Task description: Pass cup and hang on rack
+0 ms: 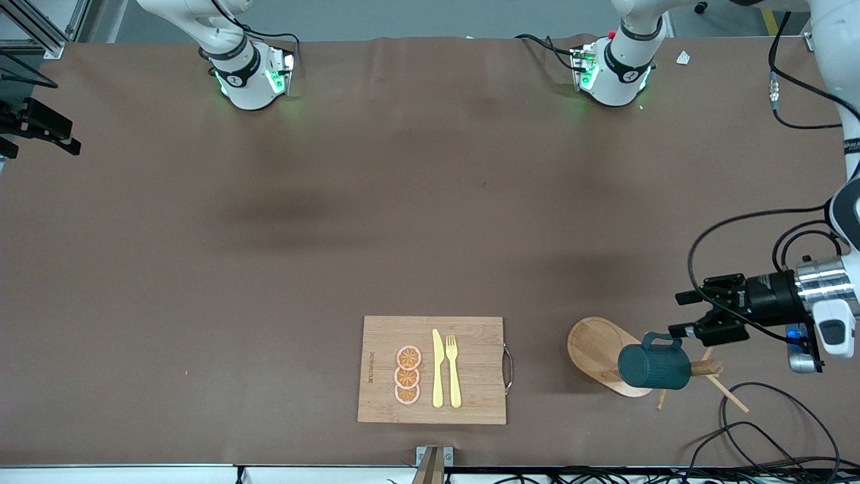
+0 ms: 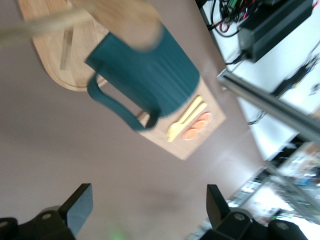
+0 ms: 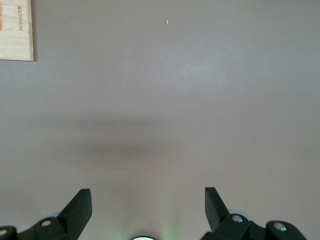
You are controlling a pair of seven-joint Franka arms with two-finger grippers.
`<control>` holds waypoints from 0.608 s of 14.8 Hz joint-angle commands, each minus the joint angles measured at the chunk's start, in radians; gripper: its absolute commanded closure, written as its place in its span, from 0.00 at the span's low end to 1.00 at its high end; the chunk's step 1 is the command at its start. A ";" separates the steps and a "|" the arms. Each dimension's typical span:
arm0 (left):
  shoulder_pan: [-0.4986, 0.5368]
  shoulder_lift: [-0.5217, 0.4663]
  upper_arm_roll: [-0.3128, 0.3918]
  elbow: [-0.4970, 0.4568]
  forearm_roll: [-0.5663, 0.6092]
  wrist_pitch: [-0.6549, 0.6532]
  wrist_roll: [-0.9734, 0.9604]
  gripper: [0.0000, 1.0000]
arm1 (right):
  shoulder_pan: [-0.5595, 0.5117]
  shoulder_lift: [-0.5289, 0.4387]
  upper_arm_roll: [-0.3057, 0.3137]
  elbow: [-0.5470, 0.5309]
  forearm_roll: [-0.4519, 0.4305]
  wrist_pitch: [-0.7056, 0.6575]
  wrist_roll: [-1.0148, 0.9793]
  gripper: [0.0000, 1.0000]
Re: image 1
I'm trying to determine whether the aluminium frame profile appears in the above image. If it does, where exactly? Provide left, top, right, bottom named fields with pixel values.
left=0, top=0, right=91, bottom=60

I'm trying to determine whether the wooden cutting board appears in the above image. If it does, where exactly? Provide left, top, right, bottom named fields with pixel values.
left=357, top=316, right=515, bottom=426

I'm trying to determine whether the yellow plastic fork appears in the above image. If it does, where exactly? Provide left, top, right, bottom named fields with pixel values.
left=445, top=335, right=463, bottom=409

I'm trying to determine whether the black cable bundle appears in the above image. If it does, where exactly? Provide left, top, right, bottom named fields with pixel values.
left=443, top=464, right=860, bottom=484

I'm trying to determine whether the black looped cable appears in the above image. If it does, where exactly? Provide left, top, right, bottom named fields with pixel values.
left=684, top=421, right=810, bottom=473
left=720, top=382, right=844, bottom=475

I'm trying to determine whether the yellow plastic knife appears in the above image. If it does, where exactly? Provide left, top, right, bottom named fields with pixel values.
left=431, top=329, right=445, bottom=409

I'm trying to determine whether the black right base cable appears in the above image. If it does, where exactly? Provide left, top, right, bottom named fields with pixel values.
left=252, top=19, right=301, bottom=65

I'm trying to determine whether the teal cup with handle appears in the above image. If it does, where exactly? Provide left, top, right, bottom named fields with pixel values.
left=617, top=332, right=693, bottom=391

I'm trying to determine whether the black base cable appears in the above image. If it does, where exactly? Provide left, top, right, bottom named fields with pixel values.
left=515, top=34, right=580, bottom=71
left=252, top=19, right=301, bottom=65

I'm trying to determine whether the black left base cable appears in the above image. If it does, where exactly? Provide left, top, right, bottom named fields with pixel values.
left=515, top=34, right=580, bottom=71

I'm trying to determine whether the wooden cup rack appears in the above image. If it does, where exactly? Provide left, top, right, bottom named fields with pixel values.
left=566, top=317, right=750, bottom=413

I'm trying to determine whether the metal table edge bracket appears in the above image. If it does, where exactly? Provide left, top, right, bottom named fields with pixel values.
left=415, top=446, right=455, bottom=484

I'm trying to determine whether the black cable with connector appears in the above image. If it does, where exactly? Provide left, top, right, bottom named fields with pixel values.
left=768, top=30, right=846, bottom=130

